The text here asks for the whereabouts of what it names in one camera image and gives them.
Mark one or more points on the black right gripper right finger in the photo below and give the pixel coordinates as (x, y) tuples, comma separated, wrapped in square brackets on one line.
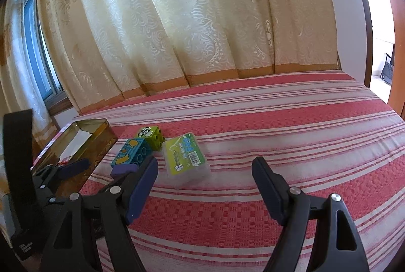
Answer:
[(337, 245)]

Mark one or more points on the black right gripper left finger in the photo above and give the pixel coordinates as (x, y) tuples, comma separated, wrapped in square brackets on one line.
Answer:
[(79, 221)]

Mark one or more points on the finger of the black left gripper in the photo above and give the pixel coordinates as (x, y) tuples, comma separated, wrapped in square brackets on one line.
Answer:
[(57, 173)]

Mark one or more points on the clear dental floss box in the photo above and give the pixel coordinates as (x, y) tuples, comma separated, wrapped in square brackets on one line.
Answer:
[(185, 162)]

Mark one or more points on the white paper tray liner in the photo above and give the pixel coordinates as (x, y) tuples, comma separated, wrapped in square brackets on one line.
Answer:
[(74, 145)]

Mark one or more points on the gold tin tray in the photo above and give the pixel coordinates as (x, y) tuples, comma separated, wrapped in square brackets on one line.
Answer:
[(95, 148)]

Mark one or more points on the blue toy block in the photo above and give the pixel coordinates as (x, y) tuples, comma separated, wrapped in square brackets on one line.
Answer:
[(134, 151)]

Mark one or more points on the green toy block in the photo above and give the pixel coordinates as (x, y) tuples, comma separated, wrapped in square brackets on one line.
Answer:
[(153, 135)]

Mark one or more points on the cream patterned curtain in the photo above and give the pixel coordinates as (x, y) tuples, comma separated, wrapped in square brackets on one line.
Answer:
[(109, 51)]

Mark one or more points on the dark chair in doorway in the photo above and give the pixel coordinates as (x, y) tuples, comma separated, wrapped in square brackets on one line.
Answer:
[(387, 71)]

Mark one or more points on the orange wooden door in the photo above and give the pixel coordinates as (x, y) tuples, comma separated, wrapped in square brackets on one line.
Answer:
[(396, 97)]

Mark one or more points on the window with frame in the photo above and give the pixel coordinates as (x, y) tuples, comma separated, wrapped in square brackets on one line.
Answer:
[(50, 88)]

